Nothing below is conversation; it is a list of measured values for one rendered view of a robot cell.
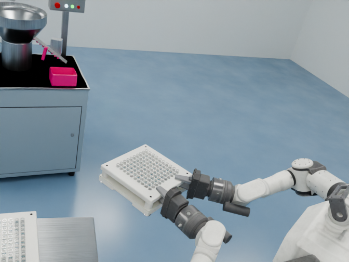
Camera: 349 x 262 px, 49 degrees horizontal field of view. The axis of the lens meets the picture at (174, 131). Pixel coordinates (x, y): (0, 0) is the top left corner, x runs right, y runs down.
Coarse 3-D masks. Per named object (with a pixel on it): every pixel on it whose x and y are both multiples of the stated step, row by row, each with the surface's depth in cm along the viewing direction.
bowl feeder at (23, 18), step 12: (0, 12) 250; (12, 12) 255; (24, 12) 258; (36, 12) 253; (0, 24) 228; (12, 24) 227; (24, 24) 230; (36, 24) 235; (12, 36) 236; (24, 36) 238; (12, 48) 244; (24, 48) 247; (48, 48) 252; (60, 48) 255; (12, 60) 248; (24, 60) 251
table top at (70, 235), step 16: (48, 224) 133; (64, 224) 135; (80, 224) 137; (48, 240) 128; (64, 240) 129; (80, 240) 130; (48, 256) 122; (64, 256) 124; (80, 256) 125; (96, 256) 126
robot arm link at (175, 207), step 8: (168, 192) 126; (176, 192) 126; (168, 200) 126; (176, 200) 125; (184, 200) 126; (168, 208) 127; (176, 208) 125; (184, 208) 123; (192, 208) 123; (168, 216) 128; (176, 216) 125; (184, 216) 121; (192, 216) 121; (176, 224) 124; (184, 224) 121
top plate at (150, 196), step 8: (128, 152) 148; (136, 152) 149; (152, 152) 151; (112, 160) 141; (120, 160) 143; (168, 160) 149; (104, 168) 137; (112, 168) 137; (176, 168) 146; (112, 176) 135; (120, 176) 134; (128, 176) 135; (128, 184) 132; (136, 184) 133; (144, 184) 134; (168, 184) 136; (176, 184) 137; (136, 192) 130; (144, 192) 130; (152, 192) 131; (144, 200) 129; (152, 200) 127
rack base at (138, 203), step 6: (102, 180) 140; (108, 180) 138; (114, 180) 139; (108, 186) 139; (114, 186) 136; (120, 186) 137; (120, 192) 135; (126, 192) 135; (132, 192) 136; (126, 198) 134; (132, 198) 133; (138, 198) 134; (132, 204) 133; (138, 204) 131; (144, 204) 132; (156, 204) 133; (162, 204) 135; (144, 210) 130; (150, 210) 130; (156, 210) 134
